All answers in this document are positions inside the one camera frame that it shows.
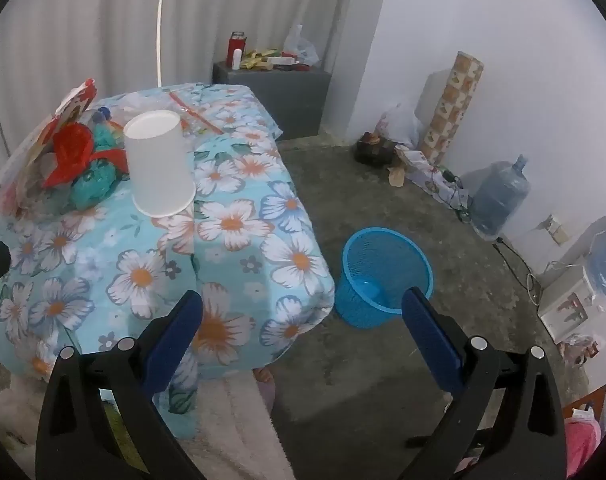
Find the white fluffy rug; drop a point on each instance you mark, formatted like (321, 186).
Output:
(233, 435)

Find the grey cabinet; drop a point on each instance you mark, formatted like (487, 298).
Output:
(283, 100)

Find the clear packet with orange stripes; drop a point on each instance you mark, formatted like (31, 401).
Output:
(195, 117)

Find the small white bottle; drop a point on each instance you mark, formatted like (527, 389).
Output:
(237, 60)

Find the white printed packaging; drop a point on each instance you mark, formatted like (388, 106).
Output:
(423, 167)

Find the dark brown clutter heap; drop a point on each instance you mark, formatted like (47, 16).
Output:
(373, 152)

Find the blue plastic basket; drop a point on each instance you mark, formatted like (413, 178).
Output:
(383, 265)

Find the red thermos flask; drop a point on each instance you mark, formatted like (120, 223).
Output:
(234, 52)

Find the white printed appliance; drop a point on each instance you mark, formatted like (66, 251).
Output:
(568, 305)

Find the red and white snack packet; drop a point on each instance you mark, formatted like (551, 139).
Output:
(38, 145)

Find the person's foot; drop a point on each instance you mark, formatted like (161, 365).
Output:
(263, 374)

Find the cardboard box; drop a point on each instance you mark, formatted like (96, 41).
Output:
(600, 400)

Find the cardboard piece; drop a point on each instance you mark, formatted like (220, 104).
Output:
(396, 177)

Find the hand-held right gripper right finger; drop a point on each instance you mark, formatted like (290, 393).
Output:
(433, 342)

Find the red plastic bag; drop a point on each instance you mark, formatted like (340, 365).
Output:
(73, 147)

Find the patterned paper roll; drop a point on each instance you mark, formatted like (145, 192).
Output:
(450, 105)

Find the pink cloth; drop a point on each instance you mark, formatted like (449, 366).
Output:
(583, 440)

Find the yellow packets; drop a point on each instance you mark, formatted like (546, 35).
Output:
(258, 57)

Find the blue floral tablecloth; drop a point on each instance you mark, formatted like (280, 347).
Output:
(243, 260)

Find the white plastic bag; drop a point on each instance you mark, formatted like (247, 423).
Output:
(400, 125)
(300, 50)

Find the green plastic bag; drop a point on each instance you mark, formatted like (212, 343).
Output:
(95, 182)

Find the white paper cup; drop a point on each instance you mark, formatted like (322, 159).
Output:
(158, 165)

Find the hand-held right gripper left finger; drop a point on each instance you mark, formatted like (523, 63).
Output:
(175, 342)

